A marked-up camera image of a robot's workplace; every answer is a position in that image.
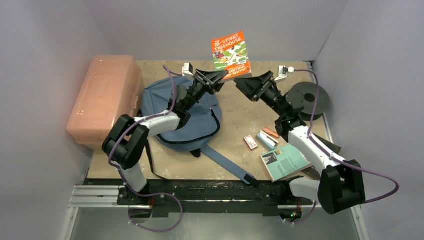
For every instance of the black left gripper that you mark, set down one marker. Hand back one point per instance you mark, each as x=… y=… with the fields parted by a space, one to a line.
x=212 y=80

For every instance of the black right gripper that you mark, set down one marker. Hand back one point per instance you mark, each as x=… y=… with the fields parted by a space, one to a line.
x=261 y=87

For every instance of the orange treehouse book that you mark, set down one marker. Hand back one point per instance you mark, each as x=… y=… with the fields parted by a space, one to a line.
x=230 y=53

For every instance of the blue grey backpack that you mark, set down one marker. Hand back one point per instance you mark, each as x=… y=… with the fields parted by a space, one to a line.
x=203 y=125

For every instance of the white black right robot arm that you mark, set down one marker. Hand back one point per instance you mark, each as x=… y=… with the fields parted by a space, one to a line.
x=341 y=184

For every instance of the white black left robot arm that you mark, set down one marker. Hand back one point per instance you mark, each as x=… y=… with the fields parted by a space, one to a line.
x=182 y=111

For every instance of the black filament spool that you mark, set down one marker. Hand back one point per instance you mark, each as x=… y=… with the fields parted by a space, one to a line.
x=306 y=94

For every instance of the orange marker pen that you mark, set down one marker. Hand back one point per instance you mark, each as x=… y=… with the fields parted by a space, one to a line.
x=271 y=132

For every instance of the small red white card box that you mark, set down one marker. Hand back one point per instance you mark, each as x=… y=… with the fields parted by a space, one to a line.
x=250 y=142

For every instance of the teal white stapler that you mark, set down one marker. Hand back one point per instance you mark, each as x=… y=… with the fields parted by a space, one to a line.
x=270 y=142

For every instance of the teal paperback book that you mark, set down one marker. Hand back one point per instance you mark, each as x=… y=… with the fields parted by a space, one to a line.
x=284 y=162

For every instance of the pink plastic storage box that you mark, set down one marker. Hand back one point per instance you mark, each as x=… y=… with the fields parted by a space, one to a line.
x=113 y=87

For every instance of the dark brown book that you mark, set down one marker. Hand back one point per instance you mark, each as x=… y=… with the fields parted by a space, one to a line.
x=312 y=172

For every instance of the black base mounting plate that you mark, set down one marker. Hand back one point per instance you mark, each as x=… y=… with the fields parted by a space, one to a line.
x=162 y=197

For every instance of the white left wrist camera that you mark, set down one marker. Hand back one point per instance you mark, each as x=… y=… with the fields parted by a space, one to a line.
x=187 y=71

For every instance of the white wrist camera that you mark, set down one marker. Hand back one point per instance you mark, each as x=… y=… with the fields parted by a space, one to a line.
x=283 y=72
x=187 y=71

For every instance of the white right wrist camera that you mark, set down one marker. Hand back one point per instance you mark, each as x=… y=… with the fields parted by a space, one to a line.
x=283 y=72

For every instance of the aluminium frame rails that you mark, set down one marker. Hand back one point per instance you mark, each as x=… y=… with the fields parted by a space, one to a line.
x=340 y=186

